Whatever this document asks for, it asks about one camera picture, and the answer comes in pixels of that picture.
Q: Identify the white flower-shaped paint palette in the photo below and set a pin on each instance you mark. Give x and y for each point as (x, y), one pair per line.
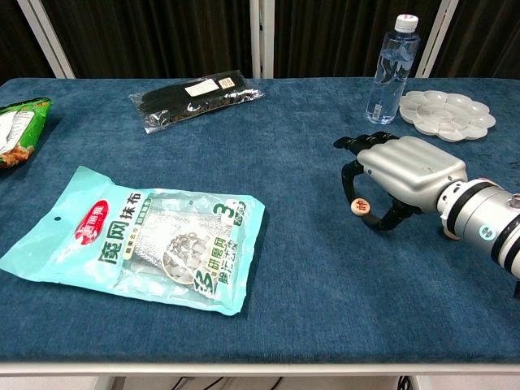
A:
(447, 115)

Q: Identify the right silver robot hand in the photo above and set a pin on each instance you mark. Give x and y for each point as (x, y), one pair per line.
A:
(410, 166)

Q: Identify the clear plastic water bottle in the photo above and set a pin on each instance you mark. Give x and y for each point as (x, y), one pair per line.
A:
(390, 77)

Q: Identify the black gloves in clear bag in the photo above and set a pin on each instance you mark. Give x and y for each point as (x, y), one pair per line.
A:
(174, 101)

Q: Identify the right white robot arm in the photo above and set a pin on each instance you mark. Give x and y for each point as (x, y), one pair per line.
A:
(487, 219)

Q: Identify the black pleated curtain panel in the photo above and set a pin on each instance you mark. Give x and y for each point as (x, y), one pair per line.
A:
(16, 40)
(333, 36)
(154, 36)
(487, 36)

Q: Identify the white partition frame post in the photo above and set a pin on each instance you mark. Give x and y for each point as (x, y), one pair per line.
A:
(44, 36)
(436, 40)
(262, 40)

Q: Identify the chess piece red general character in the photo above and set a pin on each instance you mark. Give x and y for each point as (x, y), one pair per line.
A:
(360, 207)

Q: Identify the blue fabric tablecloth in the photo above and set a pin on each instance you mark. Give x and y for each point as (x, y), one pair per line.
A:
(284, 260)

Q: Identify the green snack bag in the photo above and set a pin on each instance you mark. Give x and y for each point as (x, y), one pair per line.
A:
(20, 134)

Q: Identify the white table frame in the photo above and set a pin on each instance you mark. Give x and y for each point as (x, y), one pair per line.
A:
(260, 369)

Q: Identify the teal dishcloth package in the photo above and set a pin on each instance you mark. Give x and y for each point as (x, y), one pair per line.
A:
(122, 227)

